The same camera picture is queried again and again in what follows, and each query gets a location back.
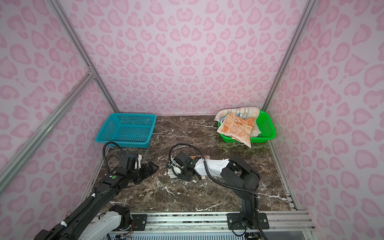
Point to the orange bear pattern towel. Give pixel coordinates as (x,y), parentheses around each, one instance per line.
(239,129)

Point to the teal plastic basket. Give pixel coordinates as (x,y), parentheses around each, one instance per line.
(128,130)

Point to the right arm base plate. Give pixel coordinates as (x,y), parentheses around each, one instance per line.
(237,221)

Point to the aluminium front rail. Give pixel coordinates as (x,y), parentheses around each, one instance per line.
(295,225)

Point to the left diagonal aluminium strut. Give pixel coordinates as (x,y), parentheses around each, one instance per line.
(19,160)

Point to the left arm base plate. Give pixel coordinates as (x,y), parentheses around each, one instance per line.
(135,222)

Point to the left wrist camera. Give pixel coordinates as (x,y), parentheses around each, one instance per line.
(138,159)

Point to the aluminium post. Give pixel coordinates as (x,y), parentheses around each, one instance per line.
(310,7)
(79,46)

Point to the blue patterned towel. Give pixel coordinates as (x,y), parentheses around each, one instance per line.
(247,115)

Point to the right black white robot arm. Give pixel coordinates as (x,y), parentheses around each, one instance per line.
(233,173)

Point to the cream rabbit lettered towel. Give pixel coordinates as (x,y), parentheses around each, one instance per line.
(174,171)

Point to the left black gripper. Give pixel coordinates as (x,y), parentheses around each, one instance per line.
(152,171)

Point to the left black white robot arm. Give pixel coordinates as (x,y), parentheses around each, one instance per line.
(128,171)

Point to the left rear aluminium post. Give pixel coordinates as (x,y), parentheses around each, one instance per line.
(79,46)

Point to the right rear aluminium post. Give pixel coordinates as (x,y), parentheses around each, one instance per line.
(310,7)

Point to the pale pink patterned towel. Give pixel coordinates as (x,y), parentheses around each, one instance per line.
(223,113)

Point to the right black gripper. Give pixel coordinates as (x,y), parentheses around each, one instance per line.
(185,178)

